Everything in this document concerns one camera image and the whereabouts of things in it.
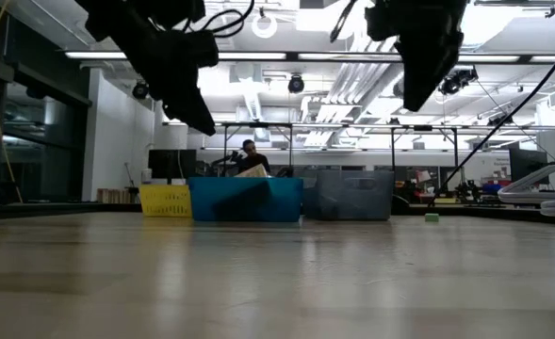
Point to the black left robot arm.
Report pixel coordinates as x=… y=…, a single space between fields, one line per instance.
x=131 y=19

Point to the black computer monitor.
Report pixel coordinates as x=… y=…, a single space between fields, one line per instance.
x=527 y=165

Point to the stack of wooden blocks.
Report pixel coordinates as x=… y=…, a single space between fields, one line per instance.
x=112 y=195

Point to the black ceiling spotlight cluster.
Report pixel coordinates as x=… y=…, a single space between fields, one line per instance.
x=461 y=77

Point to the black round ceiling spotlight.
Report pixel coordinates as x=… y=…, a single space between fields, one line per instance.
x=140 y=90
x=296 y=85

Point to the black metal workstation frame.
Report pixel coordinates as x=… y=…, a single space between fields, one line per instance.
x=392 y=150

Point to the green eraser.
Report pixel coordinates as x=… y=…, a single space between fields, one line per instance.
x=431 y=218

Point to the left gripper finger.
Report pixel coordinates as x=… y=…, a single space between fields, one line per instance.
x=187 y=115
x=198 y=106

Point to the long ceiling light bar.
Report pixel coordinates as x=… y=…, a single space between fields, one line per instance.
x=258 y=55

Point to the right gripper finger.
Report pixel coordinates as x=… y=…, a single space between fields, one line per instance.
x=437 y=66
x=411 y=70

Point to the yellow green crayon box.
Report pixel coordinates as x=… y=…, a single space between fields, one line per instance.
x=254 y=172

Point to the teal plastic bin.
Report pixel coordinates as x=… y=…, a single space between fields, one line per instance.
x=277 y=198

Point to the yellow slotted plastic basket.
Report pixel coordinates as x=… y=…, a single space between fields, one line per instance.
x=166 y=200

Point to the grey translucent plastic bin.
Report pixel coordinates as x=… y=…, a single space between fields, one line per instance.
x=352 y=198

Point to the person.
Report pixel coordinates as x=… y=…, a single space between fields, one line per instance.
x=249 y=147

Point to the black metal table frame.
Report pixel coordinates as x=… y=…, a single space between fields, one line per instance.
x=70 y=209

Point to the cluttered workbench with equipment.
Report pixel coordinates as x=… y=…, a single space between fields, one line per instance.
x=470 y=190

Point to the white container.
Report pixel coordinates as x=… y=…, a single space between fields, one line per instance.
x=146 y=176

